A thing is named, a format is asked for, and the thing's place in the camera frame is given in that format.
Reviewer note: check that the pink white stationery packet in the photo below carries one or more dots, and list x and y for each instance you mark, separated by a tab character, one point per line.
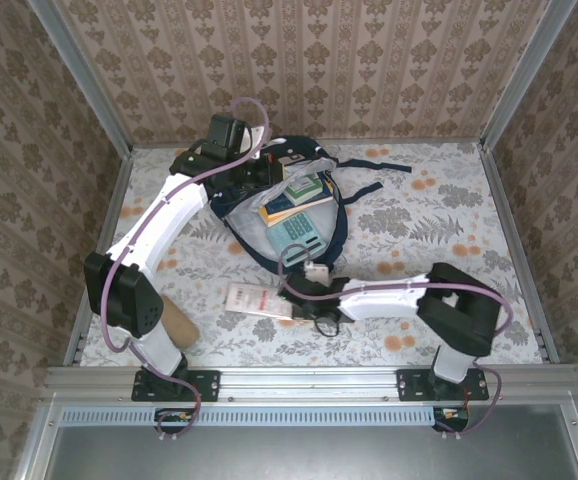
254	299

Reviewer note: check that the light blue calculator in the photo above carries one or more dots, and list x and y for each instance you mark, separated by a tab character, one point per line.
296	237

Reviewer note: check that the dark blue book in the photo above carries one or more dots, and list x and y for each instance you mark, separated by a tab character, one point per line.
279	202

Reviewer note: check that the navy blue backpack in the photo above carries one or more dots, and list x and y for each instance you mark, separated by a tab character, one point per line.
249	235

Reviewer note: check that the green book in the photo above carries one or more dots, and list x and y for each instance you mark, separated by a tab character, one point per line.
303	189

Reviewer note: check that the brown cylindrical pencil case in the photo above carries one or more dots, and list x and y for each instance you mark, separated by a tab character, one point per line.
181	325

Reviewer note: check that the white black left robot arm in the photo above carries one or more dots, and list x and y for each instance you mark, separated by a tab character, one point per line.
169	215

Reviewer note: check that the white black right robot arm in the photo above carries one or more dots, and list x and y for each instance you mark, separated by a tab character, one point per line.
384	300

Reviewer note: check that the grey metal panel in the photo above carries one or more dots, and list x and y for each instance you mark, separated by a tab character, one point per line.
309	455

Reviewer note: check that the floral tablecloth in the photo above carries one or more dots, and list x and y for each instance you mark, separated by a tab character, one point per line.
444	225

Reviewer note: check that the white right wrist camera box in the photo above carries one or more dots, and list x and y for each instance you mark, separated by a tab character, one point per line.
316	274

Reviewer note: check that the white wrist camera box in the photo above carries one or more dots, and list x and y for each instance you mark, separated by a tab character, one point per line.
254	137
316	274

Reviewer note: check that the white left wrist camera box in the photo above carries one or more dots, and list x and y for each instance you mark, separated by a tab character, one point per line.
254	137

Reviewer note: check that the aluminium mounting rail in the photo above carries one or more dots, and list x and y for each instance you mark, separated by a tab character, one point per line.
309	382

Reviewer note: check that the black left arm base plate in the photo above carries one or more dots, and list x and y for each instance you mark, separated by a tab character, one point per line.
204	385

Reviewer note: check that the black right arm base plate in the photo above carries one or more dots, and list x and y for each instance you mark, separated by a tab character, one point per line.
411	387

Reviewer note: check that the aluminium table side rail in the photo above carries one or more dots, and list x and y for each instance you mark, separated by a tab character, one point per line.
516	260
99	225

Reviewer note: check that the aluminium frame post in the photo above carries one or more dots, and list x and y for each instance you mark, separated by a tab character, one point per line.
79	75
529	75

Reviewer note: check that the black connector bracket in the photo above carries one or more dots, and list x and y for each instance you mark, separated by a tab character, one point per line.
451	420
174	420

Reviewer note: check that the aluminium table back rail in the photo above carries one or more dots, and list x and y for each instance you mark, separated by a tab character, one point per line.
419	142

